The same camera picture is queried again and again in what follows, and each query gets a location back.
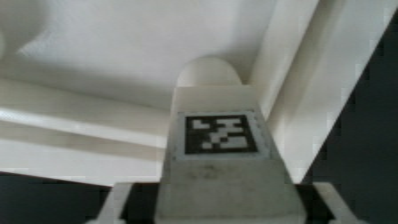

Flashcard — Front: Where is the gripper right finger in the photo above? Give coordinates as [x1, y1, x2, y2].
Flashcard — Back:
[315, 182, 368, 224]

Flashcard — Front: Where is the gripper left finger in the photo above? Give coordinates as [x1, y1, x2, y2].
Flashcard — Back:
[84, 182, 134, 224]

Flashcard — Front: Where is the white leg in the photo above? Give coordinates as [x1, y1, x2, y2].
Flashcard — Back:
[155, 57, 308, 224]

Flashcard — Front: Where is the white square tabletop part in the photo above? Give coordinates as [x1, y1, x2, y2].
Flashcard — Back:
[0, 0, 320, 185]

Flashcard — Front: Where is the white right fence piece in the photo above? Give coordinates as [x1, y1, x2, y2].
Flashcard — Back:
[269, 0, 398, 181]

